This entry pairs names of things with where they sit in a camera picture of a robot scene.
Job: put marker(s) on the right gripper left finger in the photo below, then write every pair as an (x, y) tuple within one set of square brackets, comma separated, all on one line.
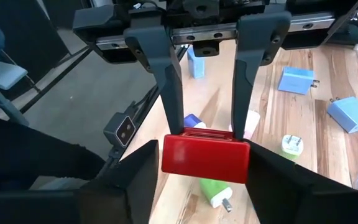
[(129, 186)]

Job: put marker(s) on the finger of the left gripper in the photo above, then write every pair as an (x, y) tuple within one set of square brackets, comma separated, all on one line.
[(166, 81), (247, 77)]

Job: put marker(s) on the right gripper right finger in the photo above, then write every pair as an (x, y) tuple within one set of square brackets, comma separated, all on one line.
[(291, 199)]

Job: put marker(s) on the light blue wall charger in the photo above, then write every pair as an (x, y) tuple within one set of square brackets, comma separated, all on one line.
[(196, 67), (350, 115), (295, 81)]

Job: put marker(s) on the pink cube charger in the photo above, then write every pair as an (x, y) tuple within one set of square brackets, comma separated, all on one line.
[(253, 123)]

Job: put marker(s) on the purple white cube charger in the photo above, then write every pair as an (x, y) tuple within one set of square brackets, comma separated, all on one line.
[(193, 120)]

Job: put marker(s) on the green white cube charger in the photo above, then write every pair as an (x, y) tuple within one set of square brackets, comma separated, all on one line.
[(214, 191), (291, 149)]

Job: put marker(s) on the red digital clock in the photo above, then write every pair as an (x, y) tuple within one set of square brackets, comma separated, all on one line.
[(207, 158)]

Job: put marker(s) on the black aluminium table frame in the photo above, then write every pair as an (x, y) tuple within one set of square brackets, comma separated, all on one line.
[(146, 99)]

